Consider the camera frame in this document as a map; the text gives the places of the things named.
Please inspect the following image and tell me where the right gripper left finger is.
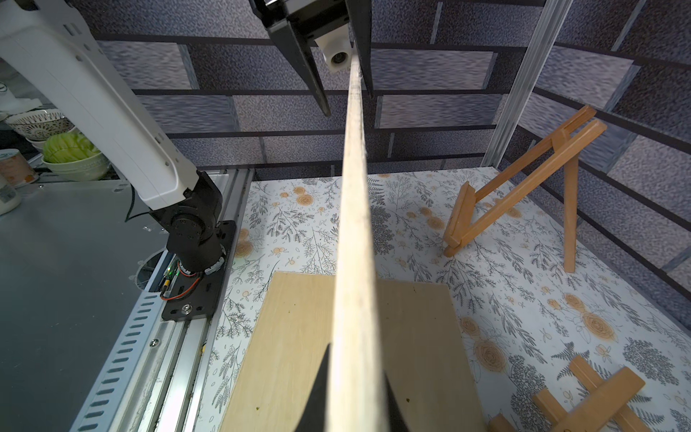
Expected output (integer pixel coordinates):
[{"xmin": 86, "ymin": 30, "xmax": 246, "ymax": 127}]
[{"xmin": 294, "ymin": 344, "xmax": 330, "ymax": 432}]

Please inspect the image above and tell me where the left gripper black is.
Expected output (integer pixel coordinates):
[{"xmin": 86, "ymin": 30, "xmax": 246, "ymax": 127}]
[{"xmin": 249, "ymin": 0, "xmax": 374, "ymax": 116}]

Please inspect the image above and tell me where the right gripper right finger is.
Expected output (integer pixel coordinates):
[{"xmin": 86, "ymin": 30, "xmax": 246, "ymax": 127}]
[{"xmin": 383, "ymin": 372, "xmax": 410, "ymax": 432}]

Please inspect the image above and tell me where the plywood board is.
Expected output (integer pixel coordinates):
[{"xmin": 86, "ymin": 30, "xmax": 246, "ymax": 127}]
[
  {"xmin": 221, "ymin": 272, "xmax": 487, "ymax": 431},
  {"xmin": 325, "ymin": 55, "xmax": 390, "ymax": 431}
]

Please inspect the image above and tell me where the wooden easel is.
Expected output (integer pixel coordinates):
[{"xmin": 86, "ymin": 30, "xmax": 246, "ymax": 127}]
[
  {"xmin": 476, "ymin": 353, "xmax": 651, "ymax": 431},
  {"xmin": 443, "ymin": 105, "xmax": 608, "ymax": 273}
]

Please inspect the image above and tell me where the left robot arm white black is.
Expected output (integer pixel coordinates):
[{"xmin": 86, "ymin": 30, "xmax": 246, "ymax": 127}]
[{"xmin": 1, "ymin": 1, "xmax": 374, "ymax": 273}]

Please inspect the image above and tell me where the floral table mat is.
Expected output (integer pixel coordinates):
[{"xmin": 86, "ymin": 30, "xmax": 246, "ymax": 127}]
[{"xmin": 195, "ymin": 168, "xmax": 690, "ymax": 431}]

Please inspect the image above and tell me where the bowl with green vegetable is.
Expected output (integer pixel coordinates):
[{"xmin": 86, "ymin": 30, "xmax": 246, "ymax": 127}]
[{"xmin": 42, "ymin": 132, "xmax": 111, "ymax": 182}]

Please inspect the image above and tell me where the patterned ceramic bowl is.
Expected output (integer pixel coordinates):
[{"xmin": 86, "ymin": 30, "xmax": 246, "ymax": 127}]
[{"xmin": 5, "ymin": 109, "xmax": 74, "ymax": 141}]

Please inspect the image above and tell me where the patterned paper cup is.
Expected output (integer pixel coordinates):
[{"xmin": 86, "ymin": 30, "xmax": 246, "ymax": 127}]
[{"xmin": 0, "ymin": 149, "xmax": 39, "ymax": 188}]

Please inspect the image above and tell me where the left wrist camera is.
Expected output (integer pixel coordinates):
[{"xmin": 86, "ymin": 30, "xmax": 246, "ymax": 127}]
[{"xmin": 315, "ymin": 24, "xmax": 353, "ymax": 73}]

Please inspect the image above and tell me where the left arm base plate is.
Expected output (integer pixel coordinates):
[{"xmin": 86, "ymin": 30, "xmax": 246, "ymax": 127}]
[{"xmin": 161, "ymin": 221, "xmax": 237, "ymax": 321}]

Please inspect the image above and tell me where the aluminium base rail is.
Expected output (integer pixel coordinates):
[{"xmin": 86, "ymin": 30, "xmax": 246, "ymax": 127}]
[{"xmin": 71, "ymin": 251, "xmax": 223, "ymax": 431}]

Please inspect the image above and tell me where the left aluminium frame post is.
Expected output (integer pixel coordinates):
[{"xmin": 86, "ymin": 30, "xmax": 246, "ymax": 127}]
[{"xmin": 480, "ymin": 0, "xmax": 573, "ymax": 167}]

